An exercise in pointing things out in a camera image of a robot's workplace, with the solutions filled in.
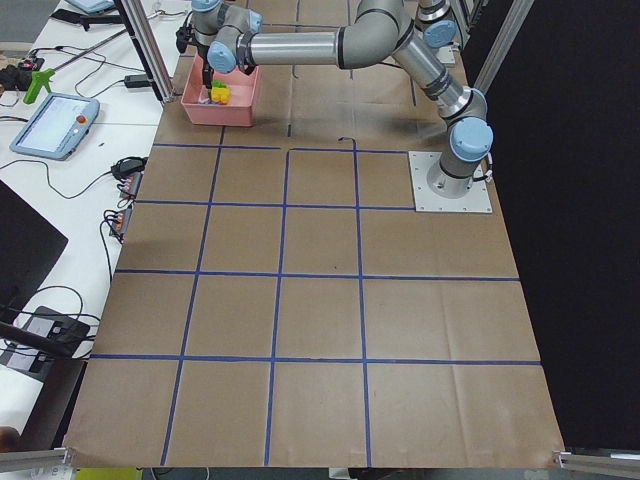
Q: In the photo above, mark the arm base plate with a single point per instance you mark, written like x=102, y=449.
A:
x=436, y=192

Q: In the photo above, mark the black camera tripod stand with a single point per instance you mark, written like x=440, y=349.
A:
x=56, y=334

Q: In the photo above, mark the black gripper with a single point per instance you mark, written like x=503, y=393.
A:
x=204, y=71

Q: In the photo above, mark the green handled reacher tool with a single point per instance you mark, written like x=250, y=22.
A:
x=39, y=80

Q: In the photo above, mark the aluminium frame post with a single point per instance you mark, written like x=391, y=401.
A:
x=137, y=25

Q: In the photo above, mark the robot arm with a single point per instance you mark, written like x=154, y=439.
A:
x=435, y=20
x=229, y=37

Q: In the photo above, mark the pink plastic box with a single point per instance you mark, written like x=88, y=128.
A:
x=240, y=110

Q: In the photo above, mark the teach pendant tablet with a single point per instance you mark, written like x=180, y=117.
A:
x=57, y=127

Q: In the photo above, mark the yellow toy block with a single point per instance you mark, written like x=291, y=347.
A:
x=220, y=95

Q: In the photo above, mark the black power adapter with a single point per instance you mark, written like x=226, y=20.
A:
x=136, y=81

